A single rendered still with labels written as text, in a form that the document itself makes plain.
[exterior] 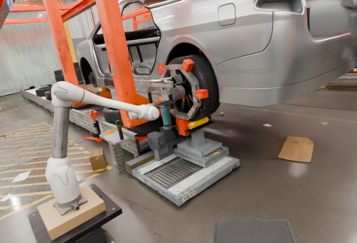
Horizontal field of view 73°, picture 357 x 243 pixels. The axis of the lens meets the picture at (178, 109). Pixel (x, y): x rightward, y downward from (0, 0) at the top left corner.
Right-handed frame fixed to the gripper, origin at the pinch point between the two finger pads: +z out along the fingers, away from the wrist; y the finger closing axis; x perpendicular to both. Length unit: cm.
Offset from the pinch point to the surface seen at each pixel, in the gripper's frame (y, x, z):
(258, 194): 64, -83, 28
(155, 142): -39, -50, 0
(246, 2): 59, 69, 36
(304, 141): 52, -81, 141
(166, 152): -55, -73, 21
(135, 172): -48, -75, -26
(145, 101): -61, -8, 10
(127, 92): -59, 8, -11
